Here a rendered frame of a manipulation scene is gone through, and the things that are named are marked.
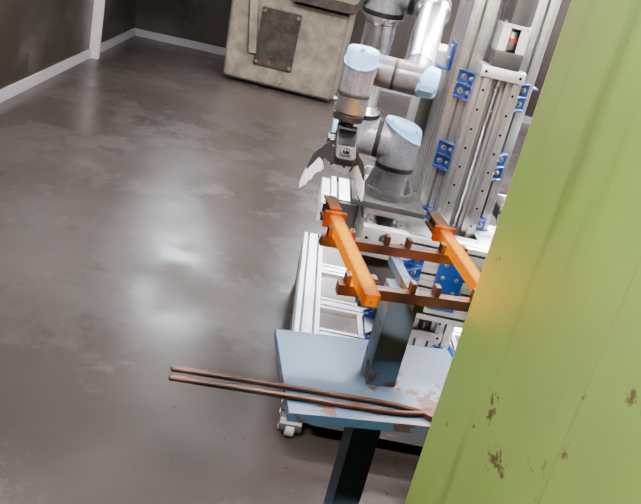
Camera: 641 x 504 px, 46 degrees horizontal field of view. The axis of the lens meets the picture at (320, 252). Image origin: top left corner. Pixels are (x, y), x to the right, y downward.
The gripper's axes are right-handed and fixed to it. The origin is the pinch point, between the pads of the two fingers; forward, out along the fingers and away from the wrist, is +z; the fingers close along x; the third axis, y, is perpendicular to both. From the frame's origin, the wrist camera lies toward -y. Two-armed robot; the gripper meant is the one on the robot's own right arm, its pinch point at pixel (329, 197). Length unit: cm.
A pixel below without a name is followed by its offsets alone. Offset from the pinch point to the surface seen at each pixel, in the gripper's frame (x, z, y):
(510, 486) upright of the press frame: -23, 0, -96
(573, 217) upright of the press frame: -22, -33, -89
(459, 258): -25.5, -4.4, -33.9
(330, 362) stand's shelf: -5.6, 22.8, -36.6
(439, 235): -23.4, -3.5, -20.3
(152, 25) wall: 192, 79, 702
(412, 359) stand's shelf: -23.7, 22.8, -28.6
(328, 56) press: -5, 50, 565
